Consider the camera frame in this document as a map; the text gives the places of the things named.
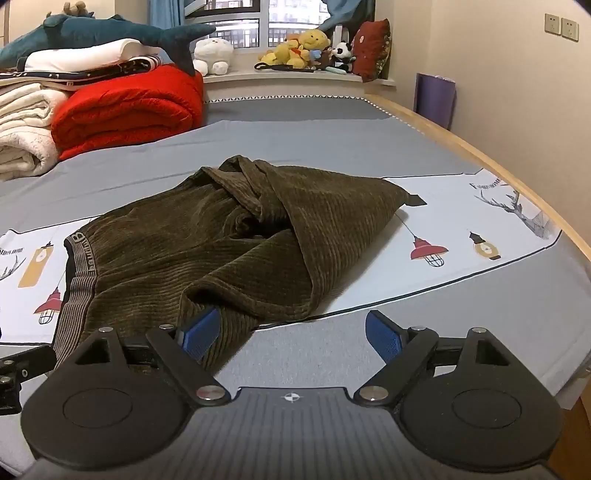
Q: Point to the wall switch plate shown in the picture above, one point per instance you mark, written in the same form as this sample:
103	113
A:
552	24
570	29

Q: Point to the cream folded blanket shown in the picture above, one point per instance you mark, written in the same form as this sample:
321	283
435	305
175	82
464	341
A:
27	145

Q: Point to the blue curtain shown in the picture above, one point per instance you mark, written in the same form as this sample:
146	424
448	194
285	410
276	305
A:
350	14
165	14

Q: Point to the panda plush toy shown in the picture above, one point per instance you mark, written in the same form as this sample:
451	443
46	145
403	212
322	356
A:
342	57

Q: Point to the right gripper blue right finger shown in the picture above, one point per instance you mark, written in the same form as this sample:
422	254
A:
466	402

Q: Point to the yellow bear plush toy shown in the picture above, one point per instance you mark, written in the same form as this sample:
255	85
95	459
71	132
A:
305	52

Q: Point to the purple folder by wall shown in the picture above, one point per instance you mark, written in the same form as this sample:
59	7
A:
435	99

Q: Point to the dark patterned folded cloth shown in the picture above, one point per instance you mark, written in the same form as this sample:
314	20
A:
72	81

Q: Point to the wall switch plate left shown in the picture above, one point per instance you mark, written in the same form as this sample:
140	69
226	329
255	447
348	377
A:
552	24

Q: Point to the blue curtain left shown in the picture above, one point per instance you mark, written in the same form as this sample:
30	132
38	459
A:
165	14

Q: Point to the blue curtain right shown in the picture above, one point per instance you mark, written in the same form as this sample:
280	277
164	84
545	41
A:
350	14

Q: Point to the wall switch plate right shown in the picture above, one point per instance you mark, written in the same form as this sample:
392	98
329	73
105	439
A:
570	29

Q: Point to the white folded pillow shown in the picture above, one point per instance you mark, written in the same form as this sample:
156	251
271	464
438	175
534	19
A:
83	59

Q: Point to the red folded quilt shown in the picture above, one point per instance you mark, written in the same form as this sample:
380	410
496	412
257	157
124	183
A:
130	110

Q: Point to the dark red cushion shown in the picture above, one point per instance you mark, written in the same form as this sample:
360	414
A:
372	48

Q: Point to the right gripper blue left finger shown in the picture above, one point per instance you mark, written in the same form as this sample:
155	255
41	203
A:
117	400

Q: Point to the white plush toy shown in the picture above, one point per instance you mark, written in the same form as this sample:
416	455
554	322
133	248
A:
212	56

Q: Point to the grey printed bed sheet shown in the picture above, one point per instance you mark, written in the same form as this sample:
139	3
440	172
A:
475	253

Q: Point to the blue shark plush toy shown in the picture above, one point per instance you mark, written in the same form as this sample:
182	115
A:
62	31

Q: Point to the wooden bed frame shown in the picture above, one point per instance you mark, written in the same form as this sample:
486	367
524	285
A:
470	153

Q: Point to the brown corduroy pants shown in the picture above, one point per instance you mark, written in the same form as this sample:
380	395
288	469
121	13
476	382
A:
261	243

